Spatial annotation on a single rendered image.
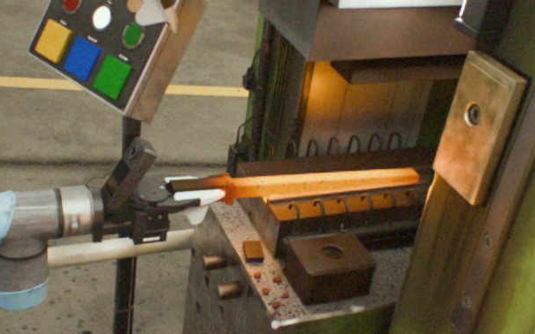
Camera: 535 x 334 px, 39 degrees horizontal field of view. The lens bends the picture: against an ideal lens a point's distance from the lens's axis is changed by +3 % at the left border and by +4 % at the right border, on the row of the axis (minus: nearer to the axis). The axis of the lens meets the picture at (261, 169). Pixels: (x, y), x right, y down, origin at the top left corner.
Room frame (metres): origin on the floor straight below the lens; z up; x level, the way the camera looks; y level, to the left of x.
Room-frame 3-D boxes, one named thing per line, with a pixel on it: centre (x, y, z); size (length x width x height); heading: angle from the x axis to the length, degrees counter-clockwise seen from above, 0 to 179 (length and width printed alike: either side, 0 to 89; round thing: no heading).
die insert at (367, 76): (1.17, -0.23, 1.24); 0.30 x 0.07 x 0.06; 116
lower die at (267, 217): (1.17, -0.19, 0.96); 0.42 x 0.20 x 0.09; 116
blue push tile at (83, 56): (1.45, 0.40, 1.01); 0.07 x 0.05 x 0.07; 51
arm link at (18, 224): (0.89, 0.34, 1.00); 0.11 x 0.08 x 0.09; 116
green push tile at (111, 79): (1.38, 0.33, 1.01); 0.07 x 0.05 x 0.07; 51
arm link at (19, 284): (0.90, 0.35, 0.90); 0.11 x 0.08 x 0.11; 42
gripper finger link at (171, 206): (0.96, 0.13, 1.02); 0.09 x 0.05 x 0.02; 113
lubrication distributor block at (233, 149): (1.47, 0.06, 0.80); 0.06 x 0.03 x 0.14; 26
